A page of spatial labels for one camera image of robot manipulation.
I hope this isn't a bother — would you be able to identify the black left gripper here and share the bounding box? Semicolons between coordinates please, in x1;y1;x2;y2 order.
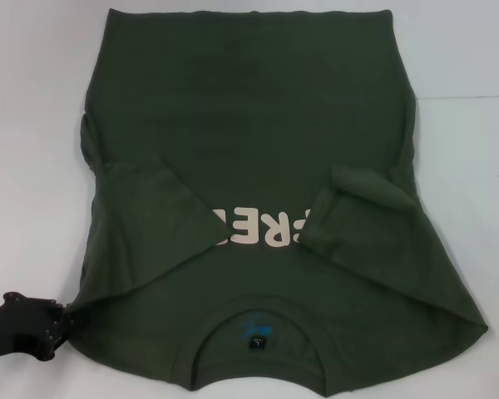
2;292;75;361

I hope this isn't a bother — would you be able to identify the dark green FREE! t-shirt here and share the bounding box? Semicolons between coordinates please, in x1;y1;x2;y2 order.
64;7;490;394

